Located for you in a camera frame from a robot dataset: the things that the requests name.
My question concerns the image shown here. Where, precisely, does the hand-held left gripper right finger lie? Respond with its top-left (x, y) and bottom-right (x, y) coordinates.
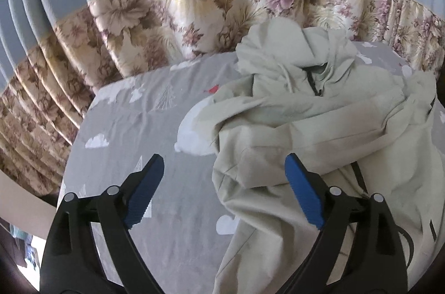
top-left (284, 153), bottom-right (408, 294)

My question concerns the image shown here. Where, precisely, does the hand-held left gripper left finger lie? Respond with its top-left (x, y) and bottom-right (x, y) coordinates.
top-left (39, 154), bottom-right (165, 294)

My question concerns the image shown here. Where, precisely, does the light green jacket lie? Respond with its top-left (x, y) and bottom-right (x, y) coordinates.
top-left (177, 18), bottom-right (445, 294)

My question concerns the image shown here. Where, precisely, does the grey printed bedsheet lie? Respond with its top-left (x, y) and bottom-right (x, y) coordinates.
top-left (57, 42), bottom-right (439, 294)

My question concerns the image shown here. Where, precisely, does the beige board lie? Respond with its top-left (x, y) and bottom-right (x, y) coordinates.
top-left (0, 172), bottom-right (58, 230)

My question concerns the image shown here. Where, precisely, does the blue-green object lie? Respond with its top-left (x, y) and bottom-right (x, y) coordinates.
top-left (10, 224), bottom-right (40, 268)

